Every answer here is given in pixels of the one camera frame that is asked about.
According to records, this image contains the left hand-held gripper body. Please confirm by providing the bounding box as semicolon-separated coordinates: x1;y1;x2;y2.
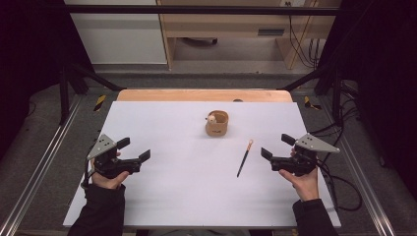
87;133;143;180

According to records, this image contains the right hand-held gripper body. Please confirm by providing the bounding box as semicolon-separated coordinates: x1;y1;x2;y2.
270;133;341;177

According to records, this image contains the black pen with orange end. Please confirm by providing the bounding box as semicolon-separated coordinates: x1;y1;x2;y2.
236;139;255;179

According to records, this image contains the brown round pen holder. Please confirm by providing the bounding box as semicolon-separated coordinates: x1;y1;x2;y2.
205;110;230;138

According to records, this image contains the person's left hand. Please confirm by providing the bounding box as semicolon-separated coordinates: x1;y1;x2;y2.
90;150;131;191

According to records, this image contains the person's right hand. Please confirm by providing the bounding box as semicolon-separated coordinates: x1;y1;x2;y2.
278;147;320;202

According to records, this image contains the white table mat board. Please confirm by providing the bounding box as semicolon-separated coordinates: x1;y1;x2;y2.
62;100;342;229

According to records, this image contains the black metal stand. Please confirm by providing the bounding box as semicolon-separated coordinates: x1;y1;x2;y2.
58;62;128;126
277;61;344;126

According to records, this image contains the wooden table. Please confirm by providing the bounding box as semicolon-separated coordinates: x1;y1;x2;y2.
116;88;294;103

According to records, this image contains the black curtain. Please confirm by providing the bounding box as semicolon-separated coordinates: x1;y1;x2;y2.
0;0;94;161
317;0;417;201

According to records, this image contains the white cabinet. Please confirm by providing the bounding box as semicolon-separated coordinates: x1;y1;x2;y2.
63;0;168;65

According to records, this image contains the light wooden desk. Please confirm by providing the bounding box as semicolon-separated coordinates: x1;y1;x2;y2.
156;0;342;71

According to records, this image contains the yellow-handled tool right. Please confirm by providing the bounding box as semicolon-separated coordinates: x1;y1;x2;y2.
303;95;323;111

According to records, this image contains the yellow-handled tool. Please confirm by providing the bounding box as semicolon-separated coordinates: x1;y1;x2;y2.
303;95;323;111
93;94;107;112

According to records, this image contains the yellow-handled tool left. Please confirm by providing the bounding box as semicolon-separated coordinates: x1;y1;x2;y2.
93;94;107;112

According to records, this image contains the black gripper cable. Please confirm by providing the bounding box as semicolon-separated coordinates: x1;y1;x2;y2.
315;159;364;212

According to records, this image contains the aluminium floor rail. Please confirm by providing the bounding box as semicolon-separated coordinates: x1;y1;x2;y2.
0;94;84;236
318;94;398;236

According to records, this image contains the bundle of black hanging cables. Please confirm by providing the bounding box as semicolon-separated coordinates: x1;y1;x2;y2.
287;2;322;70

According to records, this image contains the black horizontal frame bar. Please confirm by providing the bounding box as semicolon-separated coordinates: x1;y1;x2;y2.
64;4;342;17

